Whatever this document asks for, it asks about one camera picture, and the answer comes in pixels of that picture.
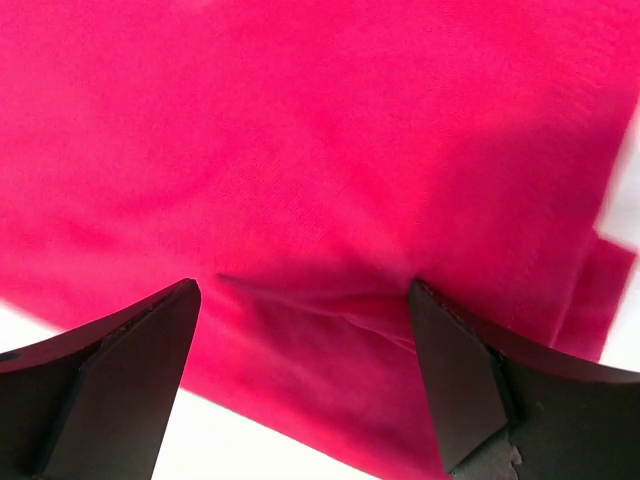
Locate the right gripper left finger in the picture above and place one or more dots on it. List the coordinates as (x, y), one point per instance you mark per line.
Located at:
(94, 402)

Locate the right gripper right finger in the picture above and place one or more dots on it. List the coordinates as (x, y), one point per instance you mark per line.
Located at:
(506, 407)

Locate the magenta red t shirt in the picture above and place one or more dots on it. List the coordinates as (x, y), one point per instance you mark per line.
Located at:
(304, 161)

